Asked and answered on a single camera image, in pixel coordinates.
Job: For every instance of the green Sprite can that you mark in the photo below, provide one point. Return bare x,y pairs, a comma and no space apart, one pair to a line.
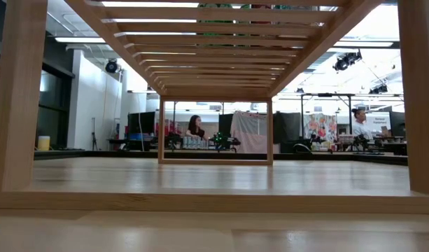
216,5

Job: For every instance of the red soda can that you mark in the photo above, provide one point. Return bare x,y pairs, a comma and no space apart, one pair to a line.
260,5

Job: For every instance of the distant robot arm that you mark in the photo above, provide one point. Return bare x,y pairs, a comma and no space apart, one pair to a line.
222,140

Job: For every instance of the wooden slatted shelf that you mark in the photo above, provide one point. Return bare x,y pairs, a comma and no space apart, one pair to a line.
214,203

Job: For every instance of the black computer monitor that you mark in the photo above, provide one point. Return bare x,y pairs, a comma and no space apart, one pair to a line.
141,122
225,124
397,124

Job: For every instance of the person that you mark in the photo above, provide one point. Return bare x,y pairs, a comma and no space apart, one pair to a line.
195,131
361,129

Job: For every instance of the pink cloth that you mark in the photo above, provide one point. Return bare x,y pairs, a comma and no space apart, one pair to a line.
251,134

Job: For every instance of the black partition cloth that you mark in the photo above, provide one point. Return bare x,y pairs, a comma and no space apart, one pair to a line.
287,127

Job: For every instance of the floral cloth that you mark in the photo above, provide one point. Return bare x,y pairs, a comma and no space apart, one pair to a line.
319,127

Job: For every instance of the black ceiling speaker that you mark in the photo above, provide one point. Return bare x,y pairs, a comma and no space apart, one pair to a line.
111,66

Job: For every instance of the black tripod stand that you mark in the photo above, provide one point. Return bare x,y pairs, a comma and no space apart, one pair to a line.
93,136

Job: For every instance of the black ceiling spotlight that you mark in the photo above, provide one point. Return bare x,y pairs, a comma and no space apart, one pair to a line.
345,61

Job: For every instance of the ceiling light strip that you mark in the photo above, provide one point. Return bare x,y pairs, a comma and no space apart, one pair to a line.
79,40
363,44

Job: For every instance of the white sign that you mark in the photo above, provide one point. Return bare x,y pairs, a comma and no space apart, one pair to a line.
379,120

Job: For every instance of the yellow white bucket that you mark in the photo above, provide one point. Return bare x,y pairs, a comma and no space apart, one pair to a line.
43,143

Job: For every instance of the black gantry frame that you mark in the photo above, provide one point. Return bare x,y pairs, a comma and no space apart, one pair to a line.
326,94

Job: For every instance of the black aluminium table frame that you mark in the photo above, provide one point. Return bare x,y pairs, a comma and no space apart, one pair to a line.
95,154

